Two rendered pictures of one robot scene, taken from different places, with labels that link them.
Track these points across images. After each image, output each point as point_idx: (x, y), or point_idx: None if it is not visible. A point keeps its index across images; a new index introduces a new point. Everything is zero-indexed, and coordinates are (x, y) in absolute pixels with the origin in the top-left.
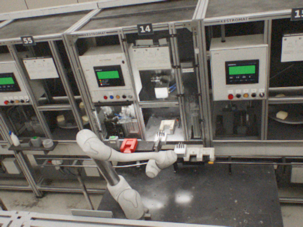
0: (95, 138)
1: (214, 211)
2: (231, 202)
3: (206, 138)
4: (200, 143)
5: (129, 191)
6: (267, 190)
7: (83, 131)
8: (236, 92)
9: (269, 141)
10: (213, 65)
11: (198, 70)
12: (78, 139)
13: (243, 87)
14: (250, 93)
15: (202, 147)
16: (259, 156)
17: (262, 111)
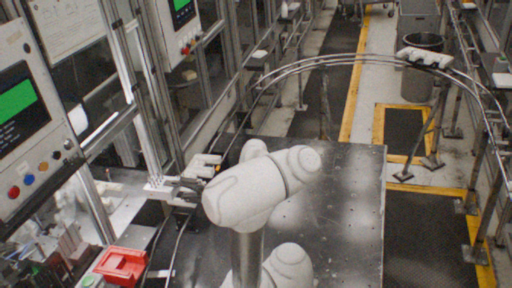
0: (274, 152)
1: (299, 190)
2: None
3: (177, 152)
4: (174, 167)
5: (284, 251)
6: (273, 143)
7: (232, 176)
8: (184, 41)
9: (215, 105)
10: (157, 1)
11: (142, 20)
12: (251, 194)
13: (187, 30)
14: (193, 38)
15: (189, 164)
16: (226, 126)
17: (203, 62)
